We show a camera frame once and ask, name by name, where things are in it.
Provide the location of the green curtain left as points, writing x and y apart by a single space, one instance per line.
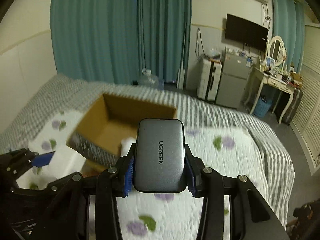
113 40

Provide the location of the black wall television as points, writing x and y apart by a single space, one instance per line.
246 32

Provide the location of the green curtain right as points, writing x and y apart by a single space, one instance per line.
289 24

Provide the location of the grey mini fridge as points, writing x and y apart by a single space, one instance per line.
234 76

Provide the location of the dark suitcase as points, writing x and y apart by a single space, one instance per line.
290 113

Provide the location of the clear water jug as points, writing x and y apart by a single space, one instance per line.
148 79

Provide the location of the grey UGREEN power bank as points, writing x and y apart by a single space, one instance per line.
160 156

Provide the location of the brown cardboard box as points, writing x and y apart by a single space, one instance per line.
109 120

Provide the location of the green curtain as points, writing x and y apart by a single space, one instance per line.
113 40
289 24

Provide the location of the white floral quilt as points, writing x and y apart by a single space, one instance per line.
229 151

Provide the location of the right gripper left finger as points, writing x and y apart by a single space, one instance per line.
112 183

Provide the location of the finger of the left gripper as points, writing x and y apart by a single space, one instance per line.
16 163

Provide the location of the white mop pole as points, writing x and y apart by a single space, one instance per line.
181 69

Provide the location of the white louvered wardrobe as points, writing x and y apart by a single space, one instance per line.
305 123

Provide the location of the oval vanity mirror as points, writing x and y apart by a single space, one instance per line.
276 52

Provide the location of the white spray bottle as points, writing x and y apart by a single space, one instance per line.
126 145

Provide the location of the blue waste basket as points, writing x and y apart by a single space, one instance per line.
262 106

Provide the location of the white suitcase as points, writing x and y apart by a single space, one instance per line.
209 79

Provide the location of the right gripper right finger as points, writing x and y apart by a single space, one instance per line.
233 200

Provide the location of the white dressing table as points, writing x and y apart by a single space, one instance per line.
280 85

